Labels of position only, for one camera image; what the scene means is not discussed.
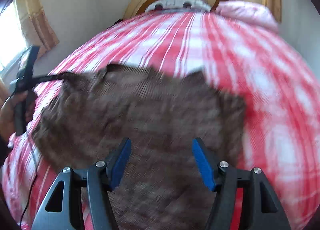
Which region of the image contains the brown knit sweater sun pattern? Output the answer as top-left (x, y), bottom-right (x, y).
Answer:
top-left (32, 62), bottom-right (247, 230)

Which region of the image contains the white patterned pillow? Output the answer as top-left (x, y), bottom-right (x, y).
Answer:
top-left (145, 0), bottom-right (212, 13)

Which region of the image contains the pink pillow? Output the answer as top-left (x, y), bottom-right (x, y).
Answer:
top-left (214, 0), bottom-right (280, 31)

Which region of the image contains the bed with red plaid sheet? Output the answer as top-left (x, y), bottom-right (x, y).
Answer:
top-left (1, 9), bottom-right (316, 230)

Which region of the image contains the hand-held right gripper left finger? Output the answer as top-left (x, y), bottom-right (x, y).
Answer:
top-left (31, 138), bottom-right (132, 230)

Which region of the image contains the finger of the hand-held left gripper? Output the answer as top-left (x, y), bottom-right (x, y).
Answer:
top-left (32, 72), bottom-right (73, 86)

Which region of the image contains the person's left hand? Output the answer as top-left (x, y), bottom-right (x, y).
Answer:
top-left (0, 90), bottom-right (35, 142)

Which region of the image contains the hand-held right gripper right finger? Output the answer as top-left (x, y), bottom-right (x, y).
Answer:
top-left (192, 137), bottom-right (292, 230)

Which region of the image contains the black cable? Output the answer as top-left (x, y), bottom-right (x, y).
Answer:
top-left (19, 141), bottom-right (39, 224)

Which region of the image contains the side window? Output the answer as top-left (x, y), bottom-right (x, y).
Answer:
top-left (0, 0), bottom-right (28, 72)

